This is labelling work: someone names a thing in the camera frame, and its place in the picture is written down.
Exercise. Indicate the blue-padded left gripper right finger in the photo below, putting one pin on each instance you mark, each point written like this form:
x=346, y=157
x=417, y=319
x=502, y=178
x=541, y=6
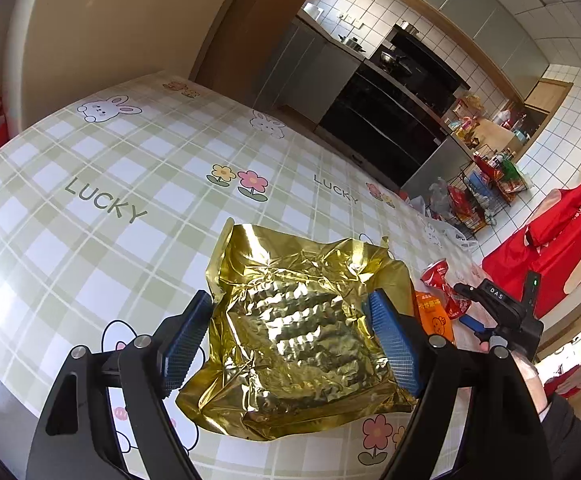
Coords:
x=403, y=341

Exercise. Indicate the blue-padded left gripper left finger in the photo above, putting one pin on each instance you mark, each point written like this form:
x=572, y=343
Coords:
x=179, y=337

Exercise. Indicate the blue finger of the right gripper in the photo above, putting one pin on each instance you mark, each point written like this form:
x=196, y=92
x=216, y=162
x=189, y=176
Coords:
x=472, y=324

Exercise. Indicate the orange snack wrapper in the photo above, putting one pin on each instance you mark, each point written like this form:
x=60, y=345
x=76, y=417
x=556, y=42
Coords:
x=433, y=316

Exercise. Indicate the gold foil wrapper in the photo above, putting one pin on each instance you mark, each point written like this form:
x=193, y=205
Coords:
x=291, y=349

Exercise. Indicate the grey kitchen base cabinets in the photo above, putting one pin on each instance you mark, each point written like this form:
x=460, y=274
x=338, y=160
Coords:
x=305, y=71

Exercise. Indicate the person's right hand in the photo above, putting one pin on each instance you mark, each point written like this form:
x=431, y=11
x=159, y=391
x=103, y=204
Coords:
x=533, y=382

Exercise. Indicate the crumpled red wrapper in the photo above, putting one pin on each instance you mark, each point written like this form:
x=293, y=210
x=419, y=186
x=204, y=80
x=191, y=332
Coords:
x=435, y=276

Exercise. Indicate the white plastic bag on floor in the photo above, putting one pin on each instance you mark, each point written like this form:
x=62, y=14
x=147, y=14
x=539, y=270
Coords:
x=455, y=235

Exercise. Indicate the red hanging apron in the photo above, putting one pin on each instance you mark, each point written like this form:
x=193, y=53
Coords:
x=549, y=243

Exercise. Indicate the green plaid bunny tablecloth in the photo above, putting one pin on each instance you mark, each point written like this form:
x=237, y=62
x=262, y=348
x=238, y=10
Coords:
x=110, y=208

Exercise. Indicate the black oven stove unit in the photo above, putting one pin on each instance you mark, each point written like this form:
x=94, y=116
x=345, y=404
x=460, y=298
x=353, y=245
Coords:
x=389, y=114

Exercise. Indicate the beige refrigerator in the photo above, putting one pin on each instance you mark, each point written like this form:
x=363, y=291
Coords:
x=58, y=51

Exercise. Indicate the black wire storage rack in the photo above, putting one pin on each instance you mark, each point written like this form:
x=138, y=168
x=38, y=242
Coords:
x=485, y=186

